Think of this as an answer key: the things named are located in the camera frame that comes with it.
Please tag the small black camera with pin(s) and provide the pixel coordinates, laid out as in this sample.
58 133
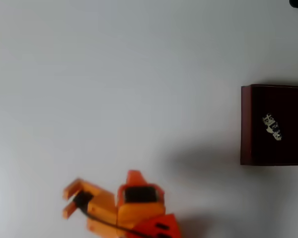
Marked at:
83 199

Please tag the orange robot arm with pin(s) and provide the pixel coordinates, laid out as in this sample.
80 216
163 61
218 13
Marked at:
169 219

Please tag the dark red open box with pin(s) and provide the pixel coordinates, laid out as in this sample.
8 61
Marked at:
263 153

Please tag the orange camera mount bracket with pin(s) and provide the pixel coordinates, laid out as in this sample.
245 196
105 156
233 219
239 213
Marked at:
101 205

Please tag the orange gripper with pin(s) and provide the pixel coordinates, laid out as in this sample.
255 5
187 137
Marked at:
139 195

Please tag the small white figurine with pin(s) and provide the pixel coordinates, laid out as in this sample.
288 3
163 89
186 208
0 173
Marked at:
273 127

